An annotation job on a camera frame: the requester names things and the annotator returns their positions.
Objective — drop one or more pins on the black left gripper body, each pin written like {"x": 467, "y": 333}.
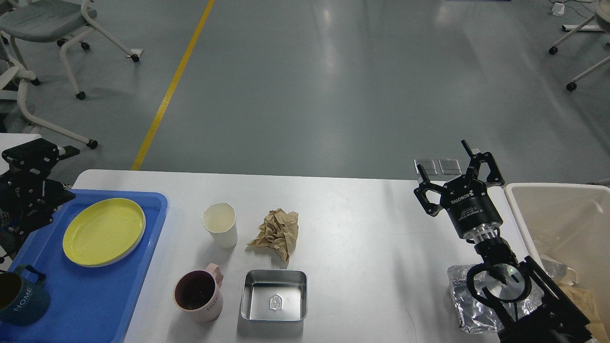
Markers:
{"x": 22, "y": 197}

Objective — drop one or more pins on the crumpled brown paper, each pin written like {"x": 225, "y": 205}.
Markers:
{"x": 278, "y": 231}

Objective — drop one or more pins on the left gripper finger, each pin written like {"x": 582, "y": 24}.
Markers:
{"x": 37, "y": 157}
{"x": 56, "y": 194}

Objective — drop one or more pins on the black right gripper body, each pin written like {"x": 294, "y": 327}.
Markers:
{"x": 469, "y": 206}

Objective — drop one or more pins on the metal rectangular tin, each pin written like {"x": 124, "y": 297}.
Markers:
{"x": 275, "y": 296}

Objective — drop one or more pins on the yellow plate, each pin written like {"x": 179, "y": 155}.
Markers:
{"x": 104, "y": 233}

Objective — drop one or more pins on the beige waste bin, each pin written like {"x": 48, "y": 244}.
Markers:
{"x": 569, "y": 223}

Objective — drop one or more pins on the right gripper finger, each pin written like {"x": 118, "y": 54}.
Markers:
{"x": 477, "y": 159}
{"x": 425, "y": 186}

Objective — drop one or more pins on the white paper cup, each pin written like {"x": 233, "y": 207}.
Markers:
{"x": 220, "y": 222}

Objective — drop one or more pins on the floor socket plate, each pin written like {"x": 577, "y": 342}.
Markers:
{"x": 450, "y": 166}
{"x": 429, "y": 165}

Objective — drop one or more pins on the white side table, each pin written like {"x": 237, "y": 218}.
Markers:
{"x": 9, "y": 141}

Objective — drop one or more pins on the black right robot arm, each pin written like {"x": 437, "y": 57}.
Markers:
{"x": 502, "y": 279}

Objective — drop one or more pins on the floor socket plate left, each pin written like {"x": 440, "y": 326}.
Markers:
{"x": 429, "y": 165}

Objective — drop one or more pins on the dark blue mug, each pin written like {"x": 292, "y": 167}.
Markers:
{"x": 23, "y": 299}

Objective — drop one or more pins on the grey office chair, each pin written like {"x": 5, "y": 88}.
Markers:
{"x": 45, "y": 21}

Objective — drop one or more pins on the blue plastic tray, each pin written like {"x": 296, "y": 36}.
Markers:
{"x": 87, "y": 305}

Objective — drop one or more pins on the pink mug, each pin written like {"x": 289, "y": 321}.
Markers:
{"x": 198, "y": 293}

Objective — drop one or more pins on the crumpled aluminium foil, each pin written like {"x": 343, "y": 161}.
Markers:
{"x": 474, "y": 317}

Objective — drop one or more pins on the floor socket plate right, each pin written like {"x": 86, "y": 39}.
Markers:
{"x": 450, "y": 166}

